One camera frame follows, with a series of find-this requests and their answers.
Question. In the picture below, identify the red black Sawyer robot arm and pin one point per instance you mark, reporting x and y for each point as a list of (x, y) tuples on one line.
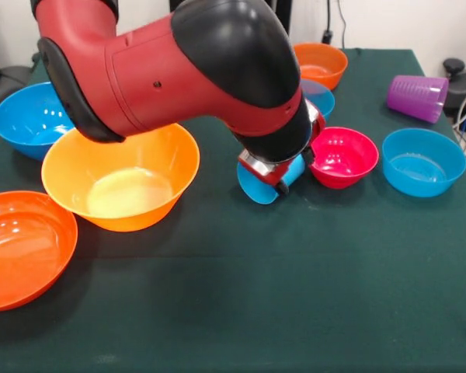
[(159, 77)]

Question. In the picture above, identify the large yellow-orange bowl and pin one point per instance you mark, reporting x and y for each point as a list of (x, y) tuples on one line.
[(120, 202)]

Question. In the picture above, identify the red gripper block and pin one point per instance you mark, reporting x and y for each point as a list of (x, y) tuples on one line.
[(273, 179)]

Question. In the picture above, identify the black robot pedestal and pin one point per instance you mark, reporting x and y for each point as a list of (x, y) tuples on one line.
[(281, 19)]

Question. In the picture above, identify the small pink bowl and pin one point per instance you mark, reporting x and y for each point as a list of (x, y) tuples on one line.
[(341, 159)]

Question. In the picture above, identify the large blue bowl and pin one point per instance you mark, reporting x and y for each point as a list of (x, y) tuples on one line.
[(23, 128)]

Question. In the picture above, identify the purple cup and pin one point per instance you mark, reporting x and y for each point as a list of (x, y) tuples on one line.
[(415, 97)]

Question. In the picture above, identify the dark green table cloth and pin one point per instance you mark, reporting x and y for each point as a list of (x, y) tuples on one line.
[(256, 291)]

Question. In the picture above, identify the blue cup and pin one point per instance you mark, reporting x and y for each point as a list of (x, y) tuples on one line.
[(256, 194)]

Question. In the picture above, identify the large orange bowl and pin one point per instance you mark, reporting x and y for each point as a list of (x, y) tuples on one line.
[(23, 252)]

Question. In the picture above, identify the small orange bowl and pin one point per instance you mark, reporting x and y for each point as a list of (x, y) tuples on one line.
[(322, 62)]

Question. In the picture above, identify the small blue bowl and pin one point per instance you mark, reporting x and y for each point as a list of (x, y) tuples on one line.
[(322, 101), (423, 171)]

